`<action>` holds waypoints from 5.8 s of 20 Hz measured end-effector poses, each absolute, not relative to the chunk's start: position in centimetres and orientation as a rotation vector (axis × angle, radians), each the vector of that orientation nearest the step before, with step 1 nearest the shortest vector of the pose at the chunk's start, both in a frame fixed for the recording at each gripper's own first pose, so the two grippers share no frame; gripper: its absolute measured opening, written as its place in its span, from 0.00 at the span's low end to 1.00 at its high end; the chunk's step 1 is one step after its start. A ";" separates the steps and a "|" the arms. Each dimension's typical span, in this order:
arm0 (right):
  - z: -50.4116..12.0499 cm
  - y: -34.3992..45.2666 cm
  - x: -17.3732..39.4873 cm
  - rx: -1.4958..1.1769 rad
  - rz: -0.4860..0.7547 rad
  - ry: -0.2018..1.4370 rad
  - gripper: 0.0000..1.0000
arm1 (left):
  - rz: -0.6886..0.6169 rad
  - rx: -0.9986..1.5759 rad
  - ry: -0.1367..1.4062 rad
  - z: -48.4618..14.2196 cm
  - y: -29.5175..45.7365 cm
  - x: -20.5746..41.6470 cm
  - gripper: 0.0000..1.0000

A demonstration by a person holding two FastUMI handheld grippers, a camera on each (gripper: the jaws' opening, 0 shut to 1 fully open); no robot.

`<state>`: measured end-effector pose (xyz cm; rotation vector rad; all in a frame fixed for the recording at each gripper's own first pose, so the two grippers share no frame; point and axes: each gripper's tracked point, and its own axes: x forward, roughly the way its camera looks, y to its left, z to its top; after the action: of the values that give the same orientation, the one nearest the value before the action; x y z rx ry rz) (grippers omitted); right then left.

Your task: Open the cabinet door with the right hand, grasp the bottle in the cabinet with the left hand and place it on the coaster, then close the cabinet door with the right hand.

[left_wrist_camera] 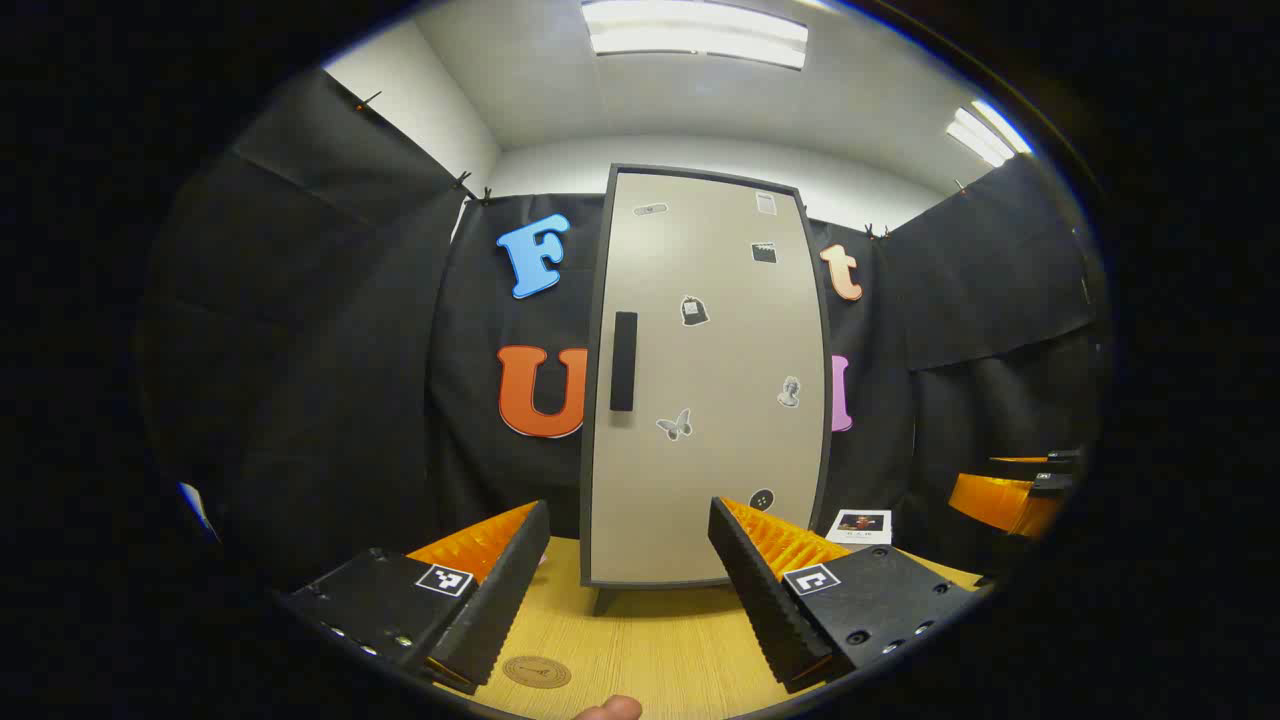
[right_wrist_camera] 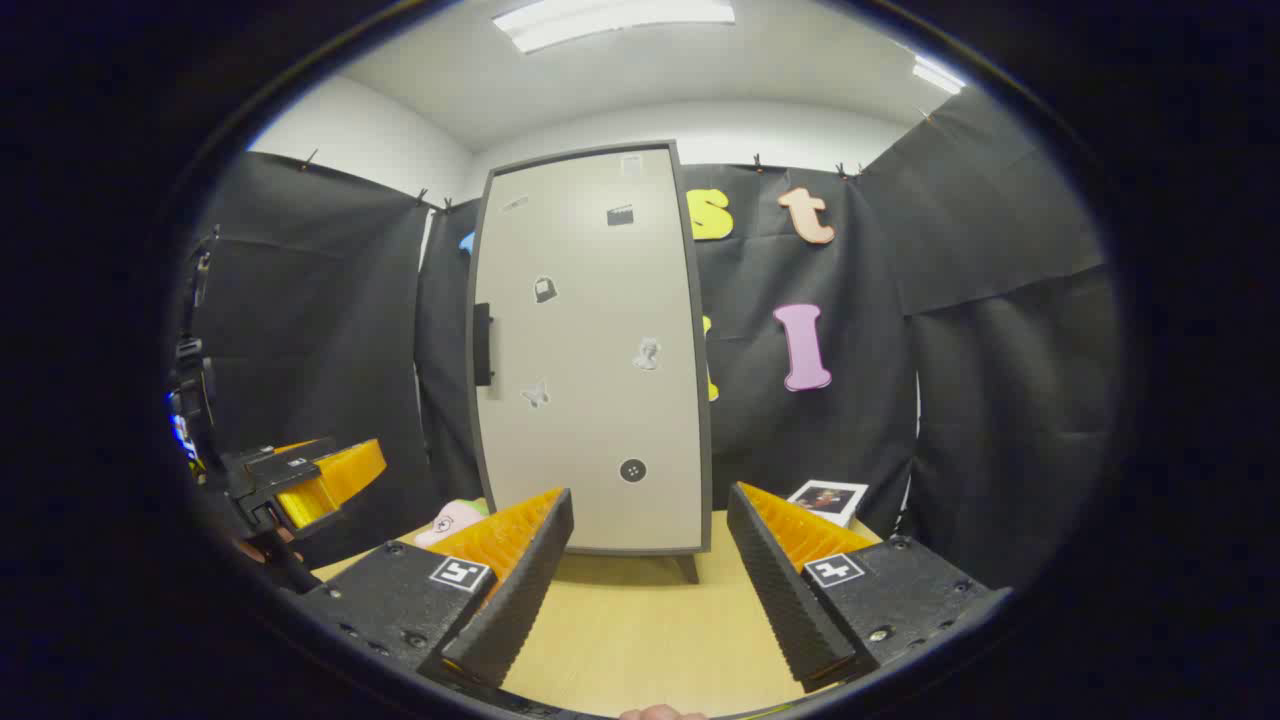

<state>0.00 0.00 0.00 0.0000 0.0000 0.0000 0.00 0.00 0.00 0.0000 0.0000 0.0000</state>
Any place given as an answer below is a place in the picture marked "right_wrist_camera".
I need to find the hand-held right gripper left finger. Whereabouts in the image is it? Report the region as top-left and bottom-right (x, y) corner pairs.
(300, 488), (576, 691)

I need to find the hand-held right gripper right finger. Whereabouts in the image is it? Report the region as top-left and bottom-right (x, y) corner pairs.
(727, 482), (1011, 694)

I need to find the light grey cabinet door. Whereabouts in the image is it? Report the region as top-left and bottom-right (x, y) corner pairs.
(472, 148), (704, 551)

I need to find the dark grey cabinet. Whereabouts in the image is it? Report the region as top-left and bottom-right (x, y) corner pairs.
(465, 140), (713, 586)

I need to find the computer monitor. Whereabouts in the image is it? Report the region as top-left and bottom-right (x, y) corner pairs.
(165, 388), (199, 469)

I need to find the pink plush toy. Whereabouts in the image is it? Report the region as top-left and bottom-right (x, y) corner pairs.
(415, 500), (491, 548)

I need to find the black backdrop cloth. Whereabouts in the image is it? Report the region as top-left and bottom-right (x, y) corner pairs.
(190, 85), (1121, 591)

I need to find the small ceiling light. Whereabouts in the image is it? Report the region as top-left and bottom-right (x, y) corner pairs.
(910, 55), (966, 96)

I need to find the long ceiling light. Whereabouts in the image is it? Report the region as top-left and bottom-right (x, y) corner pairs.
(492, 0), (736, 54)

